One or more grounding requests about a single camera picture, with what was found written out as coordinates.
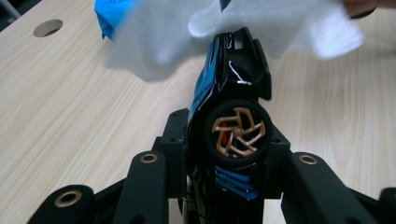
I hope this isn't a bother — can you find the white wet wipe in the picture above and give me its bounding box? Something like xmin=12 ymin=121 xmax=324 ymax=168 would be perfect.
xmin=103 ymin=0 xmax=365 ymax=84

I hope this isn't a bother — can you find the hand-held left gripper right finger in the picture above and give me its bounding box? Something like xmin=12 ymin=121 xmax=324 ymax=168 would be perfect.
xmin=262 ymin=123 xmax=292 ymax=201

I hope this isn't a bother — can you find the blue wet wipes pack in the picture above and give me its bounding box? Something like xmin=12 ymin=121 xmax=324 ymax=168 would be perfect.
xmin=93 ymin=0 xmax=139 ymax=42

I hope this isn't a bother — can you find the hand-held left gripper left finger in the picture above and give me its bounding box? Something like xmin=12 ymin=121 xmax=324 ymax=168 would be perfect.
xmin=151 ymin=107 xmax=191 ymax=200

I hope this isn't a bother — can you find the blue and black toy car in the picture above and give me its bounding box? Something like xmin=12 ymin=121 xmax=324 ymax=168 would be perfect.
xmin=186 ymin=25 xmax=273 ymax=224

